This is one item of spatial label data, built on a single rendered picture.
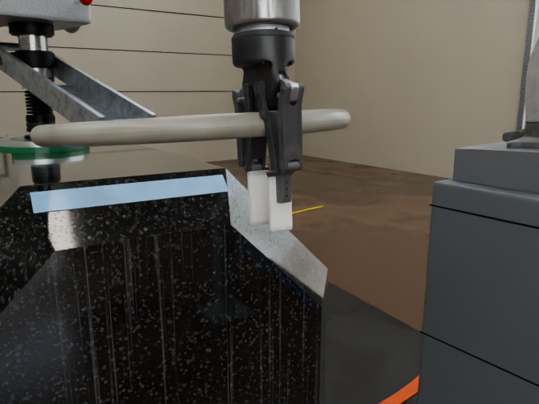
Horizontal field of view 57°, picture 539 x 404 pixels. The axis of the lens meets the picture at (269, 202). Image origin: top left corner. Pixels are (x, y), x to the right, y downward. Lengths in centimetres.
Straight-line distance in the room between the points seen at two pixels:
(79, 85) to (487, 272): 104
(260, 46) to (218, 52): 674
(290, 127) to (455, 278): 81
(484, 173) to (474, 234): 14
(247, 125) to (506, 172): 77
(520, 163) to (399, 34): 556
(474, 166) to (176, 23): 607
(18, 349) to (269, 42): 57
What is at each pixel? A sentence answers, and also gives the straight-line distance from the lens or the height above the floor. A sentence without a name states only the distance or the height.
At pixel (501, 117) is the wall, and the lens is 586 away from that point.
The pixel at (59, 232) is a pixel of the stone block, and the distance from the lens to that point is 82.
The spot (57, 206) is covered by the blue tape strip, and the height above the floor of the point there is 84.
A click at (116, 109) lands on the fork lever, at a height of 97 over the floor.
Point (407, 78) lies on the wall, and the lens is 656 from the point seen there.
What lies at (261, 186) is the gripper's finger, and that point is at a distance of 64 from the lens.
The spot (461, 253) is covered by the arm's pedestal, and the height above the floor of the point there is 64.
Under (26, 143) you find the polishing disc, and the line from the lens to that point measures 130.
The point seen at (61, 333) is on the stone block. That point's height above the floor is 65.
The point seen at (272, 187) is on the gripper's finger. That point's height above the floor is 90.
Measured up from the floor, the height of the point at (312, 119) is 98.
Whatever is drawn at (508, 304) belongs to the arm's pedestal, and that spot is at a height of 56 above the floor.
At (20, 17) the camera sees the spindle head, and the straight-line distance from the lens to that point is 130.
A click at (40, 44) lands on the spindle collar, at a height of 112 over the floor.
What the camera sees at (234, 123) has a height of 98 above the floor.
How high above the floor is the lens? 102
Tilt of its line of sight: 13 degrees down
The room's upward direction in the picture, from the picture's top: straight up
